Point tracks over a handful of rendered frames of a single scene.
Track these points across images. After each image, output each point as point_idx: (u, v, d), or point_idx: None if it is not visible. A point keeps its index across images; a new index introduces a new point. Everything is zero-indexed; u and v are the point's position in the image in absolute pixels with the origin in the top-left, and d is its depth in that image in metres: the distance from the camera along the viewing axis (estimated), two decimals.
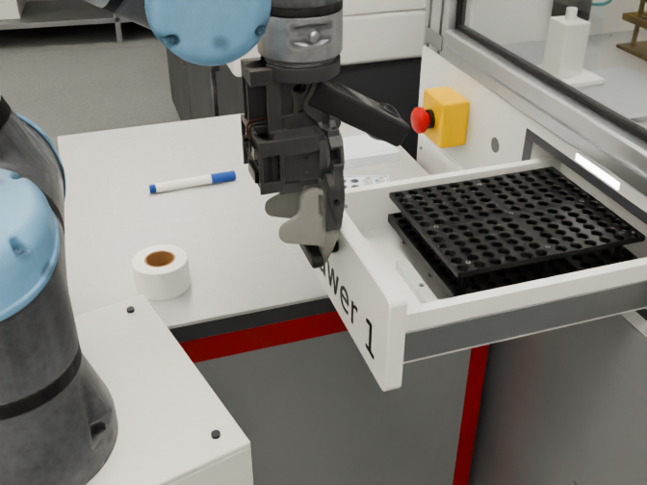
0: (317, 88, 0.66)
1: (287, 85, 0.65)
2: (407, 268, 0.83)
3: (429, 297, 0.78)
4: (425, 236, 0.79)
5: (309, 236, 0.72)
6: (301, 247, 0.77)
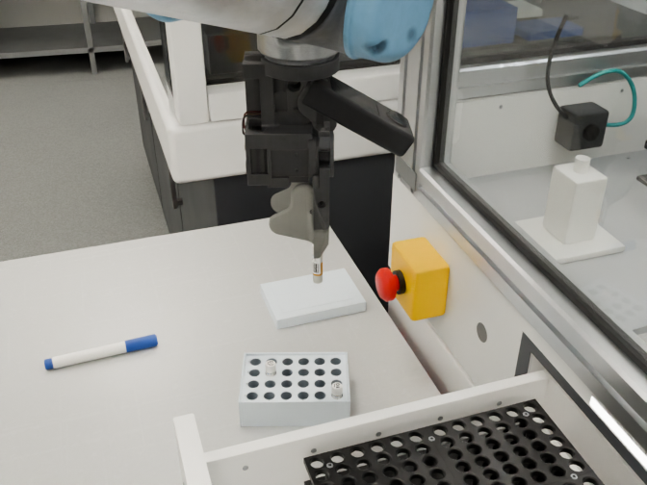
0: (311, 87, 0.66)
1: (282, 81, 0.66)
2: None
3: None
4: None
5: (299, 230, 0.73)
6: None
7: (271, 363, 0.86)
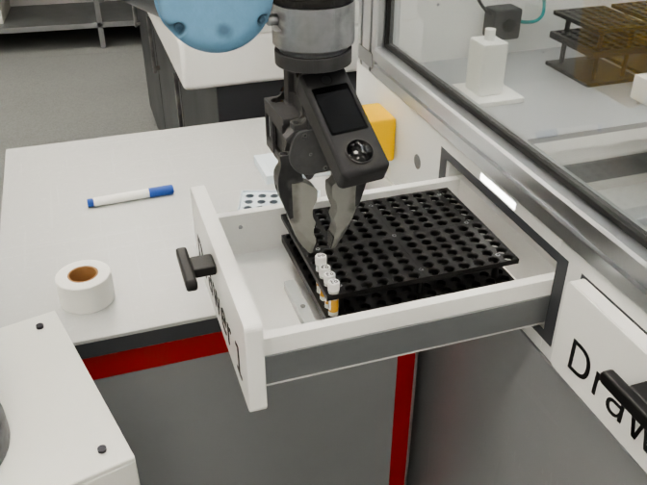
0: (298, 79, 0.68)
1: None
2: (293, 290, 0.85)
3: (308, 319, 0.81)
4: (304, 258, 0.82)
5: None
6: (180, 270, 0.79)
7: (324, 268, 0.78)
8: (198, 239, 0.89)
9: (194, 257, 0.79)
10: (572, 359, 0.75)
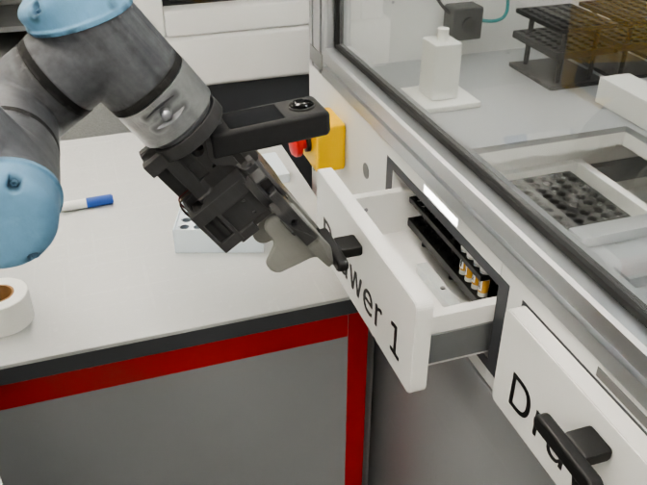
0: (212, 140, 0.65)
1: None
2: (428, 271, 0.84)
3: (452, 300, 0.80)
4: (446, 240, 0.81)
5: (297, 255, 0.73)
6: None
7: None
8: (326, 221, 0.88)
9: (339, 238, 0.79)
10: (512, 395, 0.67)
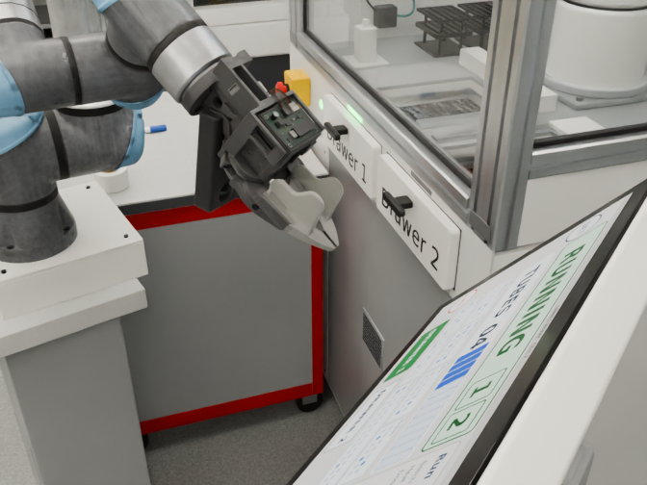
0: None
1: None
2: None
3: None
4: None
5: (328, 201, 0.77)
6: (328, 132, 1.48)
7: None
8: None
9: (335, 125, 1.49)
10: (382, 198, 1.36)
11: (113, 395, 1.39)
